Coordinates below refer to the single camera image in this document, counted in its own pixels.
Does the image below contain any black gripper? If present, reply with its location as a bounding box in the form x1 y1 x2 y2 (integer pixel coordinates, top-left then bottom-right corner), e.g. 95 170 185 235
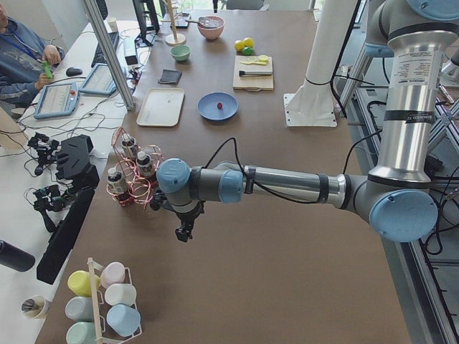
175 202 204 242

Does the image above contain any blue round plate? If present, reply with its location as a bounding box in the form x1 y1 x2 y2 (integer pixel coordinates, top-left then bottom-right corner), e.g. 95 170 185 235
197 92 239 121

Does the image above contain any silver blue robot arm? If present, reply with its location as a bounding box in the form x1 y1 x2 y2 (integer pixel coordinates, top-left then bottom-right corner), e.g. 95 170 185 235
150 1 458 242

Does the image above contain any dark drink bottle white cap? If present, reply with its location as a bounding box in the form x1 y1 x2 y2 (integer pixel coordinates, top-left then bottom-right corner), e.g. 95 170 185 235
108 167 132 206

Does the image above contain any pink cup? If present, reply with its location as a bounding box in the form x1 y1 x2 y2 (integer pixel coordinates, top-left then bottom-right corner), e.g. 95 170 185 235
100 262 126 289

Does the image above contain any white cup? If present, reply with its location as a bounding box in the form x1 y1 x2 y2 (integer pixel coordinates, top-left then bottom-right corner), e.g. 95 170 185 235
105 283 137 307

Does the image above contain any blue cup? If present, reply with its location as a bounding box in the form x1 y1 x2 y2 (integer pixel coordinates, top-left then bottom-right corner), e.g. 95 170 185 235
106 304 141 337

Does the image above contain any yellow cup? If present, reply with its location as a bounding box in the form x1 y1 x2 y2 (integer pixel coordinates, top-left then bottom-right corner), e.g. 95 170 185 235
67 270 91 297

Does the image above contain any black bar device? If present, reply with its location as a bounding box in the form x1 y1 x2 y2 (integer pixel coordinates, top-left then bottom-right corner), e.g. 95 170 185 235
36 187 95 285

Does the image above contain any cream rabbit tray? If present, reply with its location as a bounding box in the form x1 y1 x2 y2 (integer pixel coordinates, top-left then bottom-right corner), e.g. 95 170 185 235
136 87 185 128

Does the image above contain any grey cup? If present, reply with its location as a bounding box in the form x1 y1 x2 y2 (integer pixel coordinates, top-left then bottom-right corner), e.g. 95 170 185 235
65 296 94 322

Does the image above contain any mint green cup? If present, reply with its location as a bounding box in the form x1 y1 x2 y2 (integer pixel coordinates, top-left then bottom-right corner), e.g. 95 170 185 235
66 322 96 344

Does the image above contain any grey folded cloth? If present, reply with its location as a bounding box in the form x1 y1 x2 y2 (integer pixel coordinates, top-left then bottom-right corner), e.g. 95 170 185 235
158 69 182 85

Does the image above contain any wooden cutting board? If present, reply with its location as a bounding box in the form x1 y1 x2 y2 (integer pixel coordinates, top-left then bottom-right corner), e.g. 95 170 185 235
232 55 274 91

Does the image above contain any paper cup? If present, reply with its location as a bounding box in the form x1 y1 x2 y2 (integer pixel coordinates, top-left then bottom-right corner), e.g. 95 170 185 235
21 295 51 319

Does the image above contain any steel muddler black tip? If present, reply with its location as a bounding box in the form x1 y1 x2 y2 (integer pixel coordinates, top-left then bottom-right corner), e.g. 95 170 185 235
238 70 273 77

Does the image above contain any blue teach pendant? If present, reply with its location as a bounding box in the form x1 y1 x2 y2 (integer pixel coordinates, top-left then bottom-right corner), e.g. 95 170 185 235
34 82 79 120
79 63 117 96

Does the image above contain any black thermos bottle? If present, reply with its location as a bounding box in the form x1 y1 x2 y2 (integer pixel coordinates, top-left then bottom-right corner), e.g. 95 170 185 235
0 240 35 272

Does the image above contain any green bowl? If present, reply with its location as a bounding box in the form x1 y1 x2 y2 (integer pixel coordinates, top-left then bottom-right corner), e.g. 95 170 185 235
170 44 191 62

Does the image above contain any yellow plastic knife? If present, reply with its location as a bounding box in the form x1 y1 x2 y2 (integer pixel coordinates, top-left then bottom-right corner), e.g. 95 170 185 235
239 59 268 65

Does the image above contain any green lime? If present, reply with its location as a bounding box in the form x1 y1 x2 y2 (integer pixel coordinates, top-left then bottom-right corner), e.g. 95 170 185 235
241 47 253 56

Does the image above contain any wooden cup tree stand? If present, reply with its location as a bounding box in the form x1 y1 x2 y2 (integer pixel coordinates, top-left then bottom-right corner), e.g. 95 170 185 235
164 0 186 47

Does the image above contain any black keyboard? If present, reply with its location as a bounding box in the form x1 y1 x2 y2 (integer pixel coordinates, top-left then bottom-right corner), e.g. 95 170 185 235
90 31 120 69

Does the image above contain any yellow lemon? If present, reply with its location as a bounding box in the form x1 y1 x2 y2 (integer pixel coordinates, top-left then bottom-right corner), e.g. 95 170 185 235
242 37 255 48
234 40 245 52

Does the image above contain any black computer mouse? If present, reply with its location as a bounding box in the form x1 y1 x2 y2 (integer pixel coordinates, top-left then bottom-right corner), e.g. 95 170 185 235
66 67 82 77

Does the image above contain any pink bowl with ice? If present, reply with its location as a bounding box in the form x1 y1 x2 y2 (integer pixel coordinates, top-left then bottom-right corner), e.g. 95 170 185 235
198 16 224 40

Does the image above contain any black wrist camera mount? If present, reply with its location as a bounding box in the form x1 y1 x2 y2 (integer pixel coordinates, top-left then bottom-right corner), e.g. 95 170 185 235
149 189 174 211

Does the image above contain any copper wire bottle rack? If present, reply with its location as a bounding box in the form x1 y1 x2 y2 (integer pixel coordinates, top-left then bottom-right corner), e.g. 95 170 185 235
105 127 164 208

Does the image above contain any white wire cup rack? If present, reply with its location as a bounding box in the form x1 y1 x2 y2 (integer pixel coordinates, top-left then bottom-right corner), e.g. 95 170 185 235
87 257 143 343

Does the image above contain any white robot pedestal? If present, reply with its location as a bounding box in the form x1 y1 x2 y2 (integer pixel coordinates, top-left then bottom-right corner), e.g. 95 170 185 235
284 0 360 128

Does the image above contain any aluminium frame post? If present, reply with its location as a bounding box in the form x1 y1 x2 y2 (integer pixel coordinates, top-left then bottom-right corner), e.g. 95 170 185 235
82 0 135 110

